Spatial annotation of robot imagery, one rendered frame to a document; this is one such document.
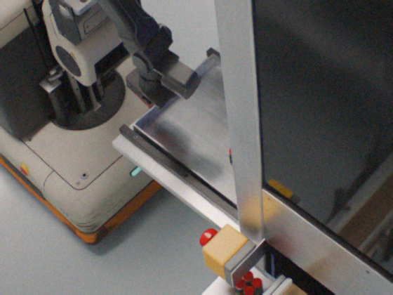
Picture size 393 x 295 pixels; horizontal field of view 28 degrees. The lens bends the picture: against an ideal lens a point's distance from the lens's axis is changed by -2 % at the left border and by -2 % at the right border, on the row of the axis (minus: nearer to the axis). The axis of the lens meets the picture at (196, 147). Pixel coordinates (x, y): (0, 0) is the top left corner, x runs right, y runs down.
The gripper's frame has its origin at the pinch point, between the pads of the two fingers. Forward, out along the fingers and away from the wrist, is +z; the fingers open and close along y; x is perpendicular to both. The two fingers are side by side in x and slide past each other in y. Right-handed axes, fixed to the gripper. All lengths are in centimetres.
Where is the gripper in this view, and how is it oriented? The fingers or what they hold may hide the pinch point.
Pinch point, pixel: (151, 104)
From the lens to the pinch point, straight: 179.1
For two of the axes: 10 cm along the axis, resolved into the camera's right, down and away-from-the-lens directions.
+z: -0.7, 4.5, 8.9
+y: 7.3, 6.3, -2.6
